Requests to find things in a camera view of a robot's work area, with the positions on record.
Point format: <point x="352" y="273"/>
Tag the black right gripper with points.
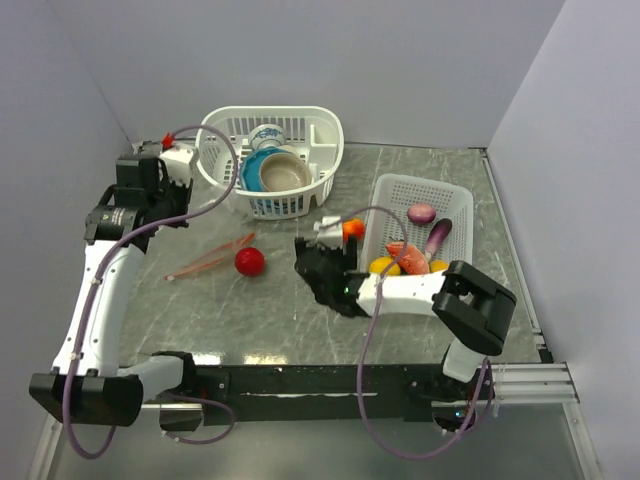
<point x="348" y="261"/>

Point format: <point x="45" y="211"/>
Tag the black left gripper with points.
<point x="183" y="193"/>

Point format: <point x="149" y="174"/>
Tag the yellow fake lemon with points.
<point x="378" y="265"/>

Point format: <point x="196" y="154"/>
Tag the orange fake persimmon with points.
<point x="353" y="228"/>

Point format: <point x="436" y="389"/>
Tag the clear zip top bag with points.
<point x="212" y="258"/>

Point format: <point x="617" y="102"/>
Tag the fake watermelon slice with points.
<point x="409" y="258"/>

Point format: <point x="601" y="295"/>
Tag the red fake apple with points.
<point x="250" y="262"/>

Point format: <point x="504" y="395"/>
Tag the small yellow fake fruit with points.
<point x="438" y="265"/>

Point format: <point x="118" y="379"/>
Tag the purple fake onion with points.
<point x="421" y="214"/>

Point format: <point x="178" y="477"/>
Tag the purple fake eggplant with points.
<point x="437" y="236"/>

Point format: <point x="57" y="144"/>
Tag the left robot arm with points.
<point x="86" y="383"/>

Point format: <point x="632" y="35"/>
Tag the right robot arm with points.
<point x="475" y="309"/>

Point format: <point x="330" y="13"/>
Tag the white perforated plastic basket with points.
<point x="398" y="193"/>

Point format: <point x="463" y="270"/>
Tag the blue plate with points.
<point x="250" y="169"/>

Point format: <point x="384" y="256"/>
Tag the beige ceramic bowl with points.
<point x="282" y="172"/>

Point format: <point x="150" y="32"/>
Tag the blue white porcelain bowl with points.
<point x="266" y="136"/>

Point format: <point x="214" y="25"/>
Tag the white dish rack basket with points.
<point x="313" y="134"/>

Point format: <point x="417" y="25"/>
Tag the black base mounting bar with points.
<point x="260" y="393"/>

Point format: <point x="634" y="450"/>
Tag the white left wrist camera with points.
<point x="179" y="161"/>

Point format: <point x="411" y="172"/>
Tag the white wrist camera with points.
<point x="329" y="232"/>
<point x="179" y="161"/>

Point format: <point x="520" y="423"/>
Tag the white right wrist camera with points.
<point x="329" y="232"/>

